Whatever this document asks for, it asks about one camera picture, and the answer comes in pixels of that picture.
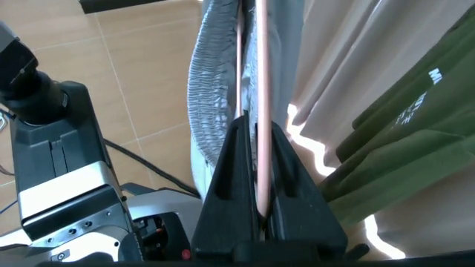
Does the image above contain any pink clothes hanger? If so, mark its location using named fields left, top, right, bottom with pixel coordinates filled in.
left=235, top=0, right=273, bottom=220

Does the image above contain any pale grey garment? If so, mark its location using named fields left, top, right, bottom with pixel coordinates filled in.
left=187, top=0, right=305, bottom=201

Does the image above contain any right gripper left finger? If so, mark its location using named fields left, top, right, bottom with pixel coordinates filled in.
left=191, top=111, right=261, bottom=260

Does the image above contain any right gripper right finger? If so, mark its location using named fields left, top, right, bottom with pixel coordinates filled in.
left=261, top=120, right=349, bottom=260

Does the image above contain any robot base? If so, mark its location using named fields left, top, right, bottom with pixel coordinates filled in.
left=0, top=80, right=203, bottom=263

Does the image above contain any green sleeveless shirt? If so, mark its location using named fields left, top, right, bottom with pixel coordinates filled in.
left=318, top=3, right=475, bottom=227

